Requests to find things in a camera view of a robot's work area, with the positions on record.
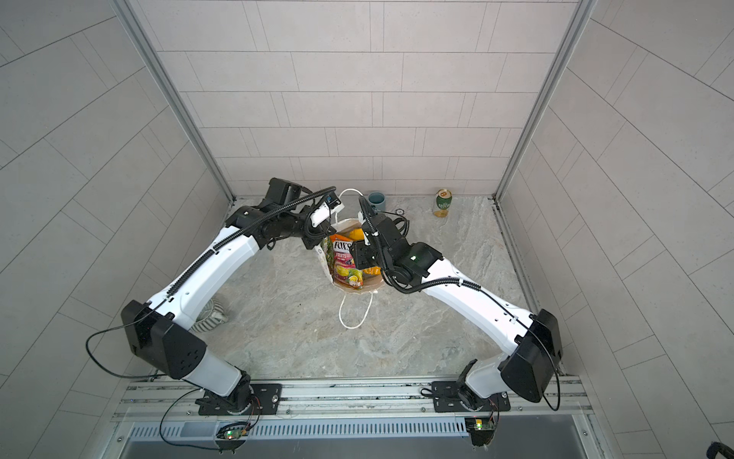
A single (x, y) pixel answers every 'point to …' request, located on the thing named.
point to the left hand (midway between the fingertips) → (340, 224)
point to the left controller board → (232, 431)
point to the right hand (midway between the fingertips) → (352, 250)
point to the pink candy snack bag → (345, 271)
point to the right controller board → (481, 429)
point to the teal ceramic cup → (377, 200)
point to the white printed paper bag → (325, 255)
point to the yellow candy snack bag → (356, 234)
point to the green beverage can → (443, 199)
